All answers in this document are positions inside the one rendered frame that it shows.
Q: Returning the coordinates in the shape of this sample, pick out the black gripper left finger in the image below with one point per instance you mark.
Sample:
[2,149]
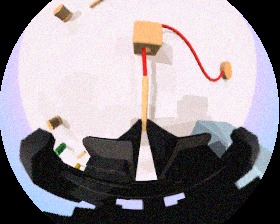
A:
[125,147]

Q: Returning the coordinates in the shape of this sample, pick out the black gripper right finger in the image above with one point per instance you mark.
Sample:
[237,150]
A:
[164,146]

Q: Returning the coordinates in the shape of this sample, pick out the small green block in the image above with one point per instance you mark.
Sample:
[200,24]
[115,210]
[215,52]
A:
[60,148]

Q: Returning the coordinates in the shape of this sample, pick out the red string with wooden stick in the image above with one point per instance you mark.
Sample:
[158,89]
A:
[145,79]

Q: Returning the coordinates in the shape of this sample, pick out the light wooden block with hole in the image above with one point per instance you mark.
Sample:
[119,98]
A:
[147,34]

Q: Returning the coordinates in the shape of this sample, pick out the round orange-tan wooden button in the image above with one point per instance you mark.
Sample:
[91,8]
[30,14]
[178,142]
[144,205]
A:
[225,66]

